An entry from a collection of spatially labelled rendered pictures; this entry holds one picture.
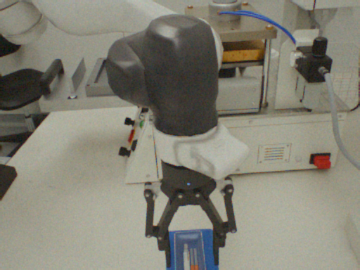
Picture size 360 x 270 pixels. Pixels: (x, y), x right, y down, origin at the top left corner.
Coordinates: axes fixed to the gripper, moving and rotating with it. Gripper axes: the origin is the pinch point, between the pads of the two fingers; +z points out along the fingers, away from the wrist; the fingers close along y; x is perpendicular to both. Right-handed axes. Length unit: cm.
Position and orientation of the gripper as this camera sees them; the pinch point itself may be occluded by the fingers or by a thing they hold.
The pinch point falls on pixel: (191, 249)
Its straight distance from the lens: 63.3
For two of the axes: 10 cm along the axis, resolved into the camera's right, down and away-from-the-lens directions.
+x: 0.2, 5.2, -8.5
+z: 0.6, 8.5, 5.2
